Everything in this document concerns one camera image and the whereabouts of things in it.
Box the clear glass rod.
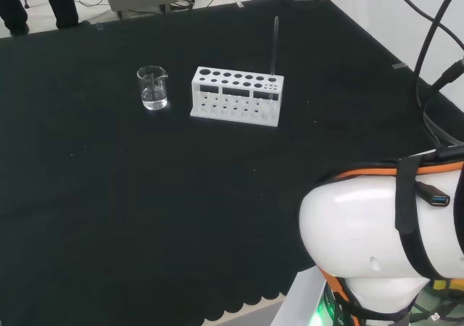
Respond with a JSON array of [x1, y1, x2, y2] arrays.
[[268, 16, 280, 114]]

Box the white test tube rack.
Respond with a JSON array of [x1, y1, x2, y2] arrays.
[[189, 66, 285, 128]]

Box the clear glass beaker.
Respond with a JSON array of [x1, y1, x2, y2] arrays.
[[136, 64, 169, 112]]

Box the black plug with blue socket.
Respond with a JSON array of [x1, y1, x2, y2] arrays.
[[415, 180, 452, 209]]

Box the person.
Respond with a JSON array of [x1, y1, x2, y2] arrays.
[[0, 0, 91, 37]]

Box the black bench cloth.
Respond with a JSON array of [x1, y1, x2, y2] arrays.
[[0, 0, 464, 326]]

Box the black cable with plug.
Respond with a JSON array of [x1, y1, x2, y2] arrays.
[[422, 58, 464, 146]]

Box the coiled black floor cable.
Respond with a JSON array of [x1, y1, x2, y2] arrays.
[[169, 0, 197, 11]]

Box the orange cable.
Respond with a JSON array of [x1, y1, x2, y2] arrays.
[[315, 161, 464, 326]]

